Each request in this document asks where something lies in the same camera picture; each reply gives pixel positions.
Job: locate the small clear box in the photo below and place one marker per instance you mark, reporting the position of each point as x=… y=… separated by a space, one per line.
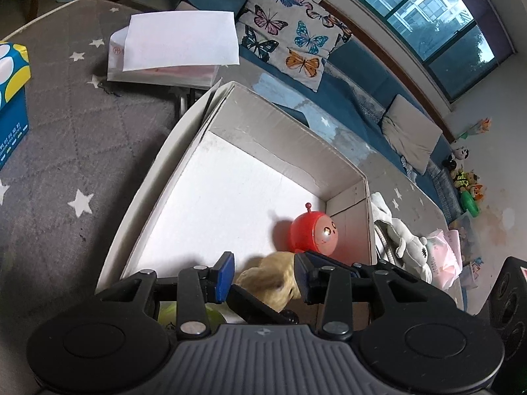
x=473 y=273

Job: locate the blue sofa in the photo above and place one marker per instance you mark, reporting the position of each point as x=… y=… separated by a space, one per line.
x=350 y=90

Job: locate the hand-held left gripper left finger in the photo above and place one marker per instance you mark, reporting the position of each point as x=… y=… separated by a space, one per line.
x=225 y=275

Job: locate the green inflatable toy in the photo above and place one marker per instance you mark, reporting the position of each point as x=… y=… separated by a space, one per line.
x=469 y=203

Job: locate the beige fuzzy toy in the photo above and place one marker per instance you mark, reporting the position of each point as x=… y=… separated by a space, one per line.
x=271 y=275

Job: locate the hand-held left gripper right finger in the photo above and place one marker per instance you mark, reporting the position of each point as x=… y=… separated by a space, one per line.
x=304 y=284

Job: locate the wrapped flower bouquet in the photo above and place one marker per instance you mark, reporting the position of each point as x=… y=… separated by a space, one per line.
x=477 y=127

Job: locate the butterfly print pillow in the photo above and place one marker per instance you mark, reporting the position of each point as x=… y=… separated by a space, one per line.
x=288 y=28

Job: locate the grey pillow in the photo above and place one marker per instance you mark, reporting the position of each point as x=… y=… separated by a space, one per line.
x=411 y=131

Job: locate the clear storage box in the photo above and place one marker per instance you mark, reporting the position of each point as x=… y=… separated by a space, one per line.
x=465 y=234

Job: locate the yellow black plush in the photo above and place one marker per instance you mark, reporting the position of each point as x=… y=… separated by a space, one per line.
x=462 y=179

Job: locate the white cardboard box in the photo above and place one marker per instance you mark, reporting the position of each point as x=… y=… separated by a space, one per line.
x=230 y=197

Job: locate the green framed window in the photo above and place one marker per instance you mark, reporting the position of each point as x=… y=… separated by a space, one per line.
x=432 y=20

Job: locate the white paper sheet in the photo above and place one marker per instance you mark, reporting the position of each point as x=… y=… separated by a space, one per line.
x=181 y=41

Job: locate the orange fox plush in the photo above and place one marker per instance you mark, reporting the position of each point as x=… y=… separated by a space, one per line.
x=476 y=187

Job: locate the white rabbit plush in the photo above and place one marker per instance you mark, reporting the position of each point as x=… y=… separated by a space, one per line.
x=405 y=238

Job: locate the green round toy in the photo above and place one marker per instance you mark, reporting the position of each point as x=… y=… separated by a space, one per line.
x=166 y=314

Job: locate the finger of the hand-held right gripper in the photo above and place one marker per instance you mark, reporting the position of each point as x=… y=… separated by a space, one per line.
x=255 y=302

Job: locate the pink tissue pack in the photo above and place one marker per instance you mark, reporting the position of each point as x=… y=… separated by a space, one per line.
x=444 y=255

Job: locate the blue tissue box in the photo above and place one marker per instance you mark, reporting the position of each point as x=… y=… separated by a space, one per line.
x=12 y=107

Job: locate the red round toy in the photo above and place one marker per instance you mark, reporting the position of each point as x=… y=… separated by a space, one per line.
x=308 y=230

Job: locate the panda plush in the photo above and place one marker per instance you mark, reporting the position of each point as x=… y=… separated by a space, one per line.
x=457 y=156

